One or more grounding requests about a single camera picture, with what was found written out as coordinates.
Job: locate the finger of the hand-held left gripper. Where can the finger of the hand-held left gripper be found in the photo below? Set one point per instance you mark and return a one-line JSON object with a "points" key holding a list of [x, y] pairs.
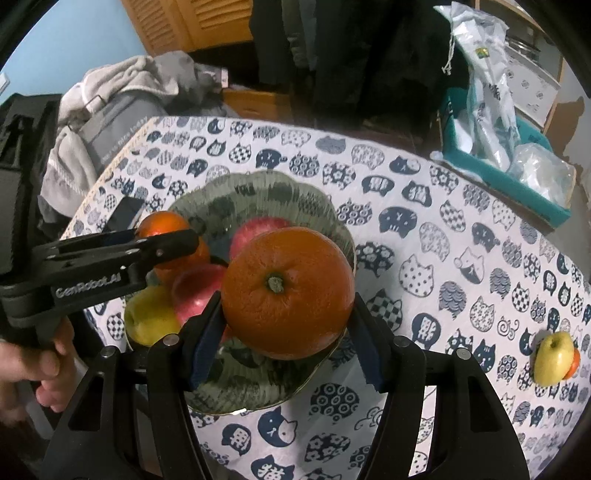
{"points": [[171, 244], [124, 214]]}

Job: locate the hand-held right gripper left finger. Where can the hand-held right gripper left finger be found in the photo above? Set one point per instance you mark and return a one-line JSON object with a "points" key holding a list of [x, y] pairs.
{"points": [[205, 341]]}

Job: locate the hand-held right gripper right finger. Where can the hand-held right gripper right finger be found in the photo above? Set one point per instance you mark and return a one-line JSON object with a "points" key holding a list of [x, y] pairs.
{"points": [[367, 350]]}

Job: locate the orange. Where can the orange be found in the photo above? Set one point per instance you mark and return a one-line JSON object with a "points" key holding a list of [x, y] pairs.
{"points": [[161, 225], [575, 364], [295, 300]]}

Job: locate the yellow apple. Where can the yellow apple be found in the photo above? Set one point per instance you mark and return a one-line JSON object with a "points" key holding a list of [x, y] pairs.
{"points": [[551, 360], [147, 316]]}

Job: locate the clear glass bowl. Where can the clear glass bowl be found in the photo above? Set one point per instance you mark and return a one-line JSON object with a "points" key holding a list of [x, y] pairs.
{"points": [[277, 383]]}

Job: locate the dark red apple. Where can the dark red apple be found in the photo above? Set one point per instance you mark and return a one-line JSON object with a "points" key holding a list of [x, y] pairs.
{"points": [[254, 233]]}

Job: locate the person's left hand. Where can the person's left hand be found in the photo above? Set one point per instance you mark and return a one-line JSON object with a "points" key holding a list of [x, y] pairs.
{"points": [[46, 364]]}

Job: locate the cat print tablecloth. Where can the cat print tablecloth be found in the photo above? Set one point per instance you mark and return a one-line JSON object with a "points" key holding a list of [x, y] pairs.
{"points": [[415, 286]]}

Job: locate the grey fabric bag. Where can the grey fabric bag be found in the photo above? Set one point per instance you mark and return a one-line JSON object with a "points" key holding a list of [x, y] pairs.
{"points": [[115, 124]]}

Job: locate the black case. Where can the black case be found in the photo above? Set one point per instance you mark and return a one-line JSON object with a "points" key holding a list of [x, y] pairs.
{"points": [[23, 129]]}

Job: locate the grey jacket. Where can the grey jacket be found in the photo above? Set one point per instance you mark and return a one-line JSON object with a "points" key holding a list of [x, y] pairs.
{"points": [[184, 74]]}

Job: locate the wooden drawer unit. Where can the wooden drawer unit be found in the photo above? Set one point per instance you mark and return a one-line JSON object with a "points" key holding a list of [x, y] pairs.
{"points": [[258, 104]]}

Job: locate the wooden louvered cabinet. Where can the wooden louvered cabinet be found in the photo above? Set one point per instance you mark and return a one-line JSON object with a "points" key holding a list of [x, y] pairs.
{"points": [[184, 23]]}

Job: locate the teal plastic bin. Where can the teal plastic bin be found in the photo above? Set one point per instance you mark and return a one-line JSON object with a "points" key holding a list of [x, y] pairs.
{"points": [[517, 191]]}

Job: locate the clear plastic bag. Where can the clear plastic bag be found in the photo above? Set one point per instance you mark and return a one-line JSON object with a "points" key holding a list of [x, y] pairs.
{"points": [[540, 173]]}

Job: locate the dark hanging clothes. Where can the dark hanging clothes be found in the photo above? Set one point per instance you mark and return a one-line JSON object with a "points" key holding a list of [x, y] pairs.
{"points": [[360, 55]]}

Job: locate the tall white plastic bag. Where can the tall white plastic bag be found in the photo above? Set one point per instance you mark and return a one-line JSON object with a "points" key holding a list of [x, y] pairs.
{"points": [[489, 92]]}

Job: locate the cat print cloth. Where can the cat print cloth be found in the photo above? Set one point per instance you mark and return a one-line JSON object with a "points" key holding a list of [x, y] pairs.
{"points": [[531, 87]]}

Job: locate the wooden shelf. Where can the wooden shelf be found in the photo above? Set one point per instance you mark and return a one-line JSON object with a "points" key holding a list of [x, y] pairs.
{"points": [[555, 92]]}

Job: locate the metal pot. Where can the metal pot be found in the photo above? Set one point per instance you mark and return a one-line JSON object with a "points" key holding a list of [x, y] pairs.
{"points": [[524, 46]]}

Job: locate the white wall switch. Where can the white wall switch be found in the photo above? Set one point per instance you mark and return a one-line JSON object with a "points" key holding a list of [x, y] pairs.
{"points": [[3, 82]]}

